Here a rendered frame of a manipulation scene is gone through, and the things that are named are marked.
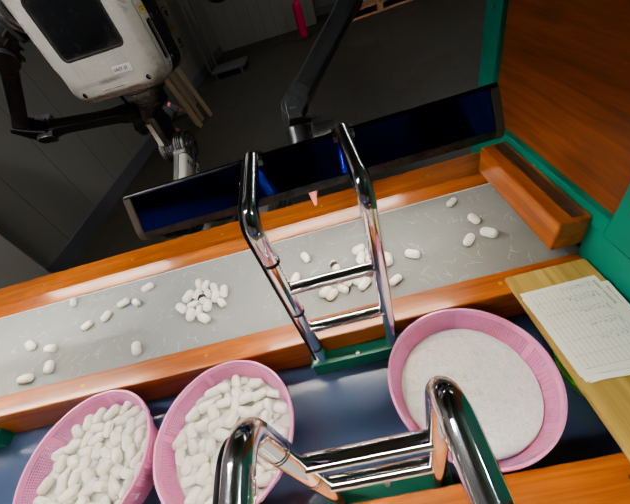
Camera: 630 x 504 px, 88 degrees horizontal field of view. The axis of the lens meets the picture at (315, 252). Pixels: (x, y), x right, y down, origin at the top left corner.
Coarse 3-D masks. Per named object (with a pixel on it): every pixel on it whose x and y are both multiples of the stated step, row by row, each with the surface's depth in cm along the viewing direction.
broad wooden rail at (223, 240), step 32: (448, 160) 95; (352, 192) 97; (384, 192) 93; (416, 192) 90; (448, 192) 89; (224, 224) 102; (288, 224) 94; (320, 224) 93; (128, 256) 104; (160, 256) 99; (192, 256) 97; (32, 288) 105; (64, 288) 101; (96, 288) 100
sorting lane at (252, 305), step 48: (480, 192) 87; (288, 240) 93; (336, 240) 88; (384, 240) 84; (432, 240) 80; (480, 240) 76; (528, 240) 73; (192, 288) 90; (240, 288) 85; (336, 288) 77; (432, 288) 71; (0, 336) 97; (48, 336) 92; (96, 336) 87; (144, 336) 82; (192, 336) 79; (240, 336) 75; (0, 384) 84; (48, 384) 80
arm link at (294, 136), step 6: (294, 126) 81; (300, 126) 82; (306, 126) 83; (312, 126) 83; (288, 132) 82; (294, 132) 81; (300, 132) 81; (306, 132) 82; (312, 132) 82; (288, 138) 83; (294, 138) 81; (300, 138) 81; (306, 138) 82
